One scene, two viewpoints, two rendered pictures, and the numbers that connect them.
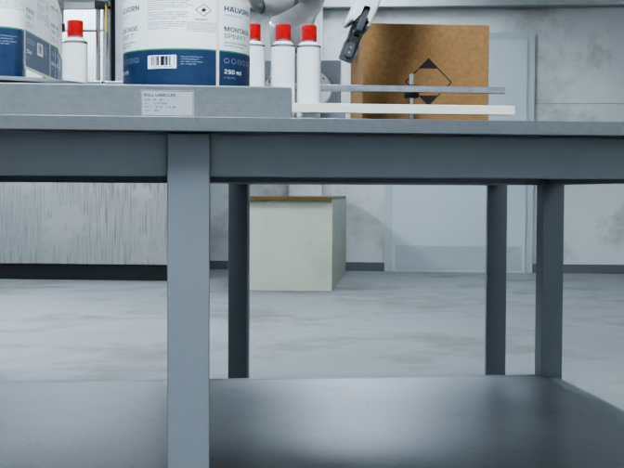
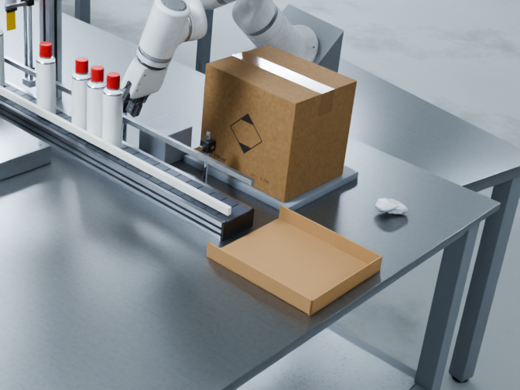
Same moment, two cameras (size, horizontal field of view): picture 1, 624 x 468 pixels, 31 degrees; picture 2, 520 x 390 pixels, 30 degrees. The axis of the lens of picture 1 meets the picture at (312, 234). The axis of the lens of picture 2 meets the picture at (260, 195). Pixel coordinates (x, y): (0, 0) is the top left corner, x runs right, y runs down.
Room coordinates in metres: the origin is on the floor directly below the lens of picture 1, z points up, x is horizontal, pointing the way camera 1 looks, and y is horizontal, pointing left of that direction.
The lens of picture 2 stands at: (1.08, -1.82, 2.02)
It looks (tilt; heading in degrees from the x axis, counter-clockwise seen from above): 29 degrees down; 44
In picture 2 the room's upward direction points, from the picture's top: 6 degrees clockwise
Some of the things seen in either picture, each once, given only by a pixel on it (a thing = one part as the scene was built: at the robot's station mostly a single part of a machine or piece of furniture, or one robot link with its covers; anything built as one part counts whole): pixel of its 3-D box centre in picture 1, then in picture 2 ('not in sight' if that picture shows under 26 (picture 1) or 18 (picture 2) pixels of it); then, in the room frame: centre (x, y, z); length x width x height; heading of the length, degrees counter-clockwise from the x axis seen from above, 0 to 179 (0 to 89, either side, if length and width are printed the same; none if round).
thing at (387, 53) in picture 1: (417, 86); (275, 120); (2.74, -0.26, 0.99); 0.30 x 0.24 x 0.27; 95
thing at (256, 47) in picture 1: (253, 71); (81, 96); (2.41, 0.13, 0.98); 0.05 x 0.05 x 0.20
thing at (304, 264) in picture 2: not in sight; (294, 256); (2.48, -0.60, 0.85); 0.30 x 0.26 x 0.04; 96
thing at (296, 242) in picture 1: (298, 238); not in sight; (9.13, 0.11, 0.34); 2.02 x 0.67 x 0.69; 175
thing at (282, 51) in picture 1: (282, 72); (97, 104); (2.41, 0.06, 0.98); 0.05 x 0.05 x 0.20
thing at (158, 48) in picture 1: (187, 48); not in sight; (1.78, 0.20, 0.95); 0.20 x 0.20 x 0.14
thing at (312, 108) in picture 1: (266, 107); (76, 130); (2.37, 0.10, 0.90); 1.07 x 0.01 x 0.02; 96
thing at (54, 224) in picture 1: (108, 148); not in sight; (9.62, 1.76, 1.09); 1.70 x 1.30 x 2.18; 85
